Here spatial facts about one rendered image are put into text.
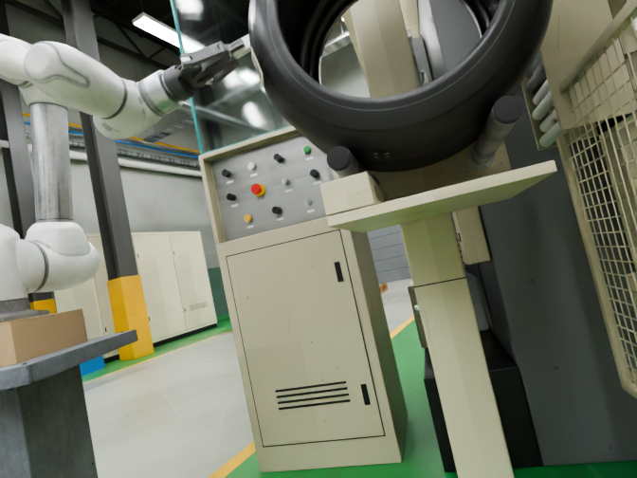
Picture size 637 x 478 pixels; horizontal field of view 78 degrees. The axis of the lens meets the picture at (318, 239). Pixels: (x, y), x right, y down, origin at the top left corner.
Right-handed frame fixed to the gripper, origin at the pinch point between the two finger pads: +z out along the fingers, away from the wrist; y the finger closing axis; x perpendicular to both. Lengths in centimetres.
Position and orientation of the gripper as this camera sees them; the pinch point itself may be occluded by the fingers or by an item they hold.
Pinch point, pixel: (245, 45)
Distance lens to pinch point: 98.7
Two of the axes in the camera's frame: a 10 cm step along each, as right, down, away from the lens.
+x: 3.5, 9.3, -1.1
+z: 9.0, -3.7, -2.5
